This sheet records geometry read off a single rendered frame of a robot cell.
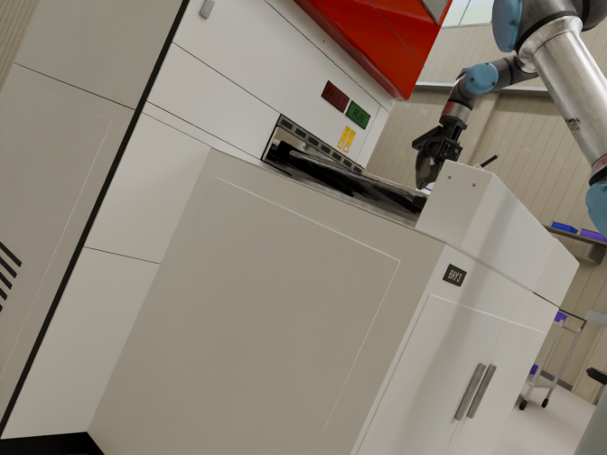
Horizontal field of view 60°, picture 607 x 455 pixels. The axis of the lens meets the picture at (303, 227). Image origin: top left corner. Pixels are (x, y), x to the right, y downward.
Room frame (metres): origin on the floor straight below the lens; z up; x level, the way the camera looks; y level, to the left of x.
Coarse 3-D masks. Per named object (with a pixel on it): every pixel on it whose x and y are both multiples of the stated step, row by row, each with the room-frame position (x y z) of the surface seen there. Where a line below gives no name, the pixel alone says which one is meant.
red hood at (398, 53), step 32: (320, 0) 1.27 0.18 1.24; (352, 0) 1.35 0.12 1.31; (384, 0) 1.44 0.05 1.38; (416, 0) 1.54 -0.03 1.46; (448, 0) 1.66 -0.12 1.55; (352, 32) 1.39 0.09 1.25; (384, 32) 1.48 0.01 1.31; (416, 32) 1.59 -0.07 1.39; (384, 64) 1.53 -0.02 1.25; (416, 64) 1.65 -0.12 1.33
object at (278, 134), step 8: (280, 128) 1.36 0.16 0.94; (272, 136) 1.36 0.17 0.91; (280, 136) 1.37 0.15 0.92; (288, 136) 1.39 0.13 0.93; (272, 144) 1.36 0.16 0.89; (296, 144) 1.42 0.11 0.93; (304, 144) 1.45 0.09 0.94; (264, 152) 1.36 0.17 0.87; (272, 152) 1.37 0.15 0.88; (304, 152) 1.46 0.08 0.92; (312, 152) 1.48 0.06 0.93; (264, 160) 1.36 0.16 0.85; (272, 160) 1.38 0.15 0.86; (280, 160) 1.40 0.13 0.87; (328, 160) 1.54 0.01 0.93; (280, 168) 1.41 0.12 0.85; (288, 168) 1.43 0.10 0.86; (296, 168) 1.46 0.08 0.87; (304, 176) 1.49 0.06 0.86; (312, 176) 1.51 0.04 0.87
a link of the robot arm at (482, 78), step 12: (504, 60) 1.38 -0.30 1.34; (468, 72) 1.37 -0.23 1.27; (480, 72) 1.35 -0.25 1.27; (492, 72) 1.35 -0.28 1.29; (504, 72) 1.37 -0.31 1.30; (468, 84) 1.38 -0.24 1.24; (480, 84) 1.35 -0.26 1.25; (492, 84) 1.36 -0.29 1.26; (504, 84) 1.39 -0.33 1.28; (468, 96) 1.43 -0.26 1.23; (480, 96) 1.42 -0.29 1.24
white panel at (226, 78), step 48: (192, 0) 1.08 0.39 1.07; (240, 0) 1.16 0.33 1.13; (288, 0) 1.26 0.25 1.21; (192, 48) 1.11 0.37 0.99; (240, 48) 1.20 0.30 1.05; (288, 48) 1.31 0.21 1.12; (336, 48) 1.43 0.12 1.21; (144, 96) 1.08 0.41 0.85; (192, 96) 1.15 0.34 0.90; (240, 96) 1.25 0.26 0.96; (288, 96) 1.36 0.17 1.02; (384, 96) 1.66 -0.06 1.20; (240, 144) 1.30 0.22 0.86; (288, 144) 1.43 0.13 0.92; (336, 144) 1.57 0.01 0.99
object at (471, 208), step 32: (448, 160) 0.95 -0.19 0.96; (448, 192) 0.93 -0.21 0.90; (480, 192) 0.90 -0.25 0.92; (416, 224) 0.95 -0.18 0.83; (448, 224) 0.92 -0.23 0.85; (480, 224) 0.92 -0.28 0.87; (512, 224) 1.05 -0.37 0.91; (480, 256) 0.98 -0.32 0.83; (512, 256) 1.11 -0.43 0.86; (544, 256) 1.29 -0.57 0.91
